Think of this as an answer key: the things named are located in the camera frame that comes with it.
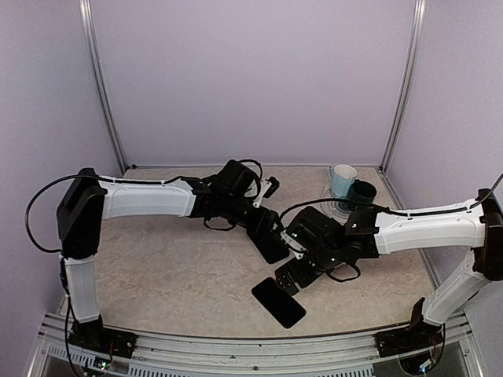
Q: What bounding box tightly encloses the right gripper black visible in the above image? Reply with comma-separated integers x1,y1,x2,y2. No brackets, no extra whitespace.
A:
276,243,343,294

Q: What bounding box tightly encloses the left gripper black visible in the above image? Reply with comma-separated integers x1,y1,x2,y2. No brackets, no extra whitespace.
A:
221,193,283,237

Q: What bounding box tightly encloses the black phone case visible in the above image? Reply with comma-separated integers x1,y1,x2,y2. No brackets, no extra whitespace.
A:
246,231,290,265

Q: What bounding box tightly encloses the black phone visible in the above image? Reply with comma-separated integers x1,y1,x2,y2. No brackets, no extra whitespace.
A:
251,277,307,329

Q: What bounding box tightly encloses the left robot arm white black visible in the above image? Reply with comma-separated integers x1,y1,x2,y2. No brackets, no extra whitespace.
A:
57,159,279,350

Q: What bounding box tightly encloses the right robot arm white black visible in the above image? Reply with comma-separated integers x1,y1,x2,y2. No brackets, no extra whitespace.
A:
275,189,502,349

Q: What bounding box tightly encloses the light blue mug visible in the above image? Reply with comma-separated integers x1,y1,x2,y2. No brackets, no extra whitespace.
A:
329,164,358,199

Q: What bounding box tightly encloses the dark green mug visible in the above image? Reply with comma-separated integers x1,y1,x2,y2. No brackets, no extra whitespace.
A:
347,180,377,210

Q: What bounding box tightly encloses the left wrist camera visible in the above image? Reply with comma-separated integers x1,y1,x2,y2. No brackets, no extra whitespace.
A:
252,177,280,208

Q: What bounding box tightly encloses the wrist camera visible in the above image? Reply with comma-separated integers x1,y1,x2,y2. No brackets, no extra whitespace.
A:
252,177,280,208
281,206,344,254

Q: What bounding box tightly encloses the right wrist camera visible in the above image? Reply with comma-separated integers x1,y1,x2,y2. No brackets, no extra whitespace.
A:
281,206,344,254

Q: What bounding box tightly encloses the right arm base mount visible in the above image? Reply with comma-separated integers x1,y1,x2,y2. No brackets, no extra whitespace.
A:
375,324,444,357

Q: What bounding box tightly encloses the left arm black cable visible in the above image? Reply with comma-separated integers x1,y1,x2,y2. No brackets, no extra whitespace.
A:
24,174,103,253

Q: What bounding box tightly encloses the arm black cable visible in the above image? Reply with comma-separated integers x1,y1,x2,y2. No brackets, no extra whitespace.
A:
469,188,503,209
24,174,103,253

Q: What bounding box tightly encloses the front aluminium rail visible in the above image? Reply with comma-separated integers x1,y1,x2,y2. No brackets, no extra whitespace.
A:
22,312,489,376

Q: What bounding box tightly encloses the right aluminium frame post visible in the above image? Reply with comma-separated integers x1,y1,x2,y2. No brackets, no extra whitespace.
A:
379,0,428,175

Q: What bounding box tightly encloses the aluminium frame post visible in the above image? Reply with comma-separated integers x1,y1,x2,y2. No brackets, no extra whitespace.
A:
379,0,428,175
79,0,127,174

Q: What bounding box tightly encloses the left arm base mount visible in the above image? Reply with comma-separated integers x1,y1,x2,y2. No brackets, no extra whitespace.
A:
68,320,137,359

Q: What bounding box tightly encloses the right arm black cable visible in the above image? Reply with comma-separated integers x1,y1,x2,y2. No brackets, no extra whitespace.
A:
469,188,503,209

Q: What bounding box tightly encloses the left aluminium frame post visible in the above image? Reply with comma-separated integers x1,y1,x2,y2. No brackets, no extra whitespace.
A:
79,0,127,174

